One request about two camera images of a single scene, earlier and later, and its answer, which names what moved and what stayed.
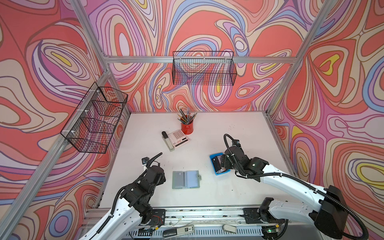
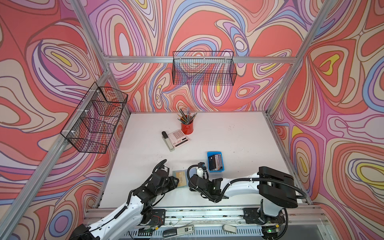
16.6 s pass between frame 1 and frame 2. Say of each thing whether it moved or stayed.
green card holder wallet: stayed
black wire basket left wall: stayed
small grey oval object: stayed
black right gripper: moved
